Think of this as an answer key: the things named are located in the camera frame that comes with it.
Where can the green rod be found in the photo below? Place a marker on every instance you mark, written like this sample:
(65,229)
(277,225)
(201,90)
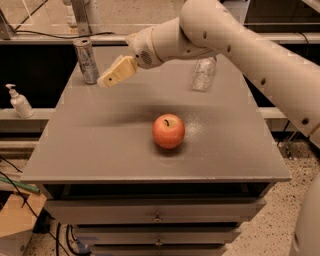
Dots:
(8,185)

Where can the clear plastic water bottle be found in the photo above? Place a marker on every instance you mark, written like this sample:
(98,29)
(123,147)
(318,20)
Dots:
(203,74)

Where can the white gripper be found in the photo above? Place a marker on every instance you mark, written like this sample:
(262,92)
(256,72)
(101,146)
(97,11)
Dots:
(141,48)

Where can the cardboard box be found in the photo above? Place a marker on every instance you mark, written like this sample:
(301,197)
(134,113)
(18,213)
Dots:
(17,222)

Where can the left metal bracket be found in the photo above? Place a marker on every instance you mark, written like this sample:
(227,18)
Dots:
(80,12)

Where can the grey drawer cabinet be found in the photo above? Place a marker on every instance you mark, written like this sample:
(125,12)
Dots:
(101,171)

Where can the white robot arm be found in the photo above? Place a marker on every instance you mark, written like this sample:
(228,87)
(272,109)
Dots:
(289,81)

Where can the silver redbull can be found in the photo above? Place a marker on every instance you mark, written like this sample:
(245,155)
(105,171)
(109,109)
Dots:
(86,60)

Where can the white pump dispenser bottle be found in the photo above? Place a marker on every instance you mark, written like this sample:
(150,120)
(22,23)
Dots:
(19,102)

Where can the red apple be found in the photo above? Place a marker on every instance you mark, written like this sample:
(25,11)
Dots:
(168,131)

